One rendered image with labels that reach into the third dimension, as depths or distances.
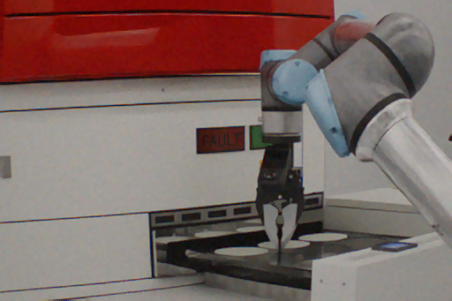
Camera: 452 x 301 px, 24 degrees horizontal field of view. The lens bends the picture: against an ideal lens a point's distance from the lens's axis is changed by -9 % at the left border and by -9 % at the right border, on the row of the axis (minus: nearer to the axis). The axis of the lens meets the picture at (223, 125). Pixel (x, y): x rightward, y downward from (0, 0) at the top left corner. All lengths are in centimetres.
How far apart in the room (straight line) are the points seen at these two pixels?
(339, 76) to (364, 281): 29
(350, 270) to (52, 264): 63
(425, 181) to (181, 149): 74
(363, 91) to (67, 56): 58
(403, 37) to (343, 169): 300
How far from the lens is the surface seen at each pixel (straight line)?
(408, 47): 157
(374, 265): 158
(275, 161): 202
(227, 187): 219
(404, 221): 220
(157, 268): 208
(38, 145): 193
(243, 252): 207
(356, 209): 230
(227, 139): 217
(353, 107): 153
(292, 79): 192
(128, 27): 197
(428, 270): 168
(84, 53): 192
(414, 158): 150
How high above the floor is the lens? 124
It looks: 3 degrees down
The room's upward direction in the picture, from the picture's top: 1 degrees counter-clockwise
